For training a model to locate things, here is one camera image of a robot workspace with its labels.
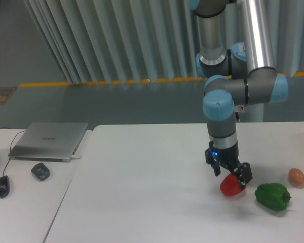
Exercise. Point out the small black plastic holder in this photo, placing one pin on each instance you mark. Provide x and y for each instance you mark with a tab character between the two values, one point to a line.
40	171

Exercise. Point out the brown egg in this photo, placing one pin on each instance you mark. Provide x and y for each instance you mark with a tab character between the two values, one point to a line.
296	177

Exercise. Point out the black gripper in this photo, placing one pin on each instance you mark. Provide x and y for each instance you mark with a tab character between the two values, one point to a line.
228	159

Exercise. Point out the black computer mouse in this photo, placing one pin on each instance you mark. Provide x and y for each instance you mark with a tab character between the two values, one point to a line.
4	186

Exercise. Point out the white folding partition screen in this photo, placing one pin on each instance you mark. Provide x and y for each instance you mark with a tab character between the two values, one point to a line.
118	41

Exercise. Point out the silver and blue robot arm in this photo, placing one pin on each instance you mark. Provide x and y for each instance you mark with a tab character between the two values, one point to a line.
245	74

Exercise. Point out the silver closed laptop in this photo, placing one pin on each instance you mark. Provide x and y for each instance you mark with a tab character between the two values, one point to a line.
56	142

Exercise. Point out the red bell pepper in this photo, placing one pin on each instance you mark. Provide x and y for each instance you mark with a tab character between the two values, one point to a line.
230	186

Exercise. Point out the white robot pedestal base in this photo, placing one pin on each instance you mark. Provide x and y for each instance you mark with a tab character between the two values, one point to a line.
249	113

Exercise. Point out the green bell pepper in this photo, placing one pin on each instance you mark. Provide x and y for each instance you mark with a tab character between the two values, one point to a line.
273	196

